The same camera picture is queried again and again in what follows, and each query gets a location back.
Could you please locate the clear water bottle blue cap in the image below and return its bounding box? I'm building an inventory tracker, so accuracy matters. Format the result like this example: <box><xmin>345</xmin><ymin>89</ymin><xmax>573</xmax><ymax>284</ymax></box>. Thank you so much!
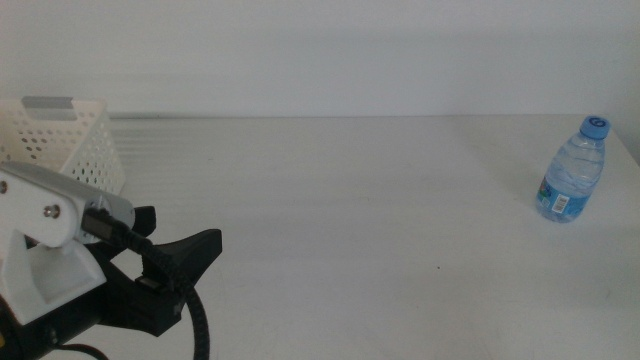
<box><xmin>535</xmin><ymin>115</ymin><xmax>611</xmax><ymax>224</ymax></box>

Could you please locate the white perforated plastic basket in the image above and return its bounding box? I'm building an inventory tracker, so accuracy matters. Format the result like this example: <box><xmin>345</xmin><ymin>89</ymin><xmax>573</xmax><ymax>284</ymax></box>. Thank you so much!
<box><xmin>0</xmin><ymin>96</ymin><xmax>126</xmax><ymax>196</ymax></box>

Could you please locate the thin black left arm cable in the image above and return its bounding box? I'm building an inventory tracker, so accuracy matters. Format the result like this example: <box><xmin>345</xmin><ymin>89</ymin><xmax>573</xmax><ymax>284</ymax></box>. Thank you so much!
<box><xmin>54</xmin><ymin>342</ymin><xmax>109</xmax><ymax>360</ymax></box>

